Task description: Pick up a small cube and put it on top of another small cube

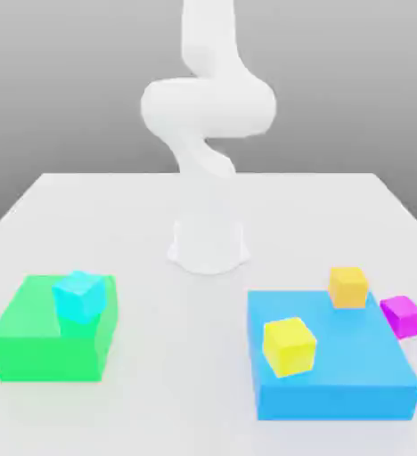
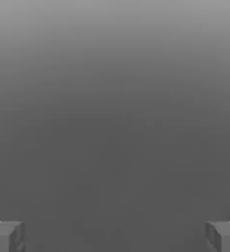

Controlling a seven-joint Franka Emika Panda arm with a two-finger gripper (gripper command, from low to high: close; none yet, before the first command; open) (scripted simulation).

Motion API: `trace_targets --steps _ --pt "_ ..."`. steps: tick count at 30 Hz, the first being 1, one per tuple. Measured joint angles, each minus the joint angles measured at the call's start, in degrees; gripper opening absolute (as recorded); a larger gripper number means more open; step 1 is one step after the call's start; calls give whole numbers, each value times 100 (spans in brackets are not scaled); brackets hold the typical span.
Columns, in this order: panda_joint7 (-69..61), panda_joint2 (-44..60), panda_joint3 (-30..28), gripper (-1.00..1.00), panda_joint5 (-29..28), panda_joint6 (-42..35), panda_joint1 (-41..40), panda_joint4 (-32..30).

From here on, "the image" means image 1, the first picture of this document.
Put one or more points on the small cyan cube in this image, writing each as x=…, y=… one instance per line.
x=80, y=297

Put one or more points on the small yellow cube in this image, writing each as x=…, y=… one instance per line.
x=289, y=347

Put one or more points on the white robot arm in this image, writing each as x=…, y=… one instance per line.
x=208, y=107

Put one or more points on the large green box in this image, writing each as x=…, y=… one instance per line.
x=34, y=342

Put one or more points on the large blue box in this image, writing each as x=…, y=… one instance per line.
x=354, y=367

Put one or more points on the small magenta cube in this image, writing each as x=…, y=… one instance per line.
x=404, y=316

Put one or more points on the small orange cube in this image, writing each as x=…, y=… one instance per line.
x=348, y=288

